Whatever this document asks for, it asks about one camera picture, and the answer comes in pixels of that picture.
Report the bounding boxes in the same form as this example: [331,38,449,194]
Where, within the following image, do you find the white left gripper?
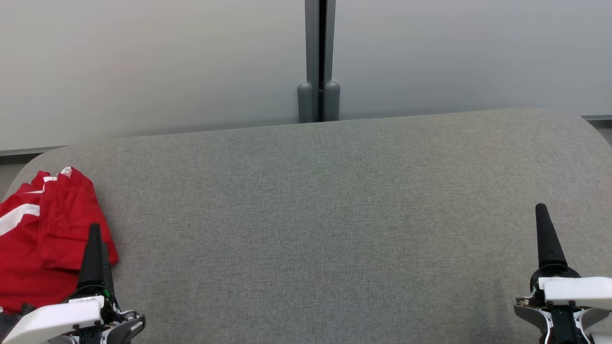
[2,224,146,344]

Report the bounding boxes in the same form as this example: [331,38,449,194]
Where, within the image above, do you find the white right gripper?
[514,203,612,344]

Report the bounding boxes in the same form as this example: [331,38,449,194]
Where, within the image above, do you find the red shorts with white stripe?
[0,166,119,313]

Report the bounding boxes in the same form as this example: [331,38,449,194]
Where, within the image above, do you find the white partition panel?
[324,0,612,121]
[0,0,320,156]

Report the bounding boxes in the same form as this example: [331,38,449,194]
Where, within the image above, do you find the grey rounded partition foot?
[297,81,314,124]
[325,81,341,122]

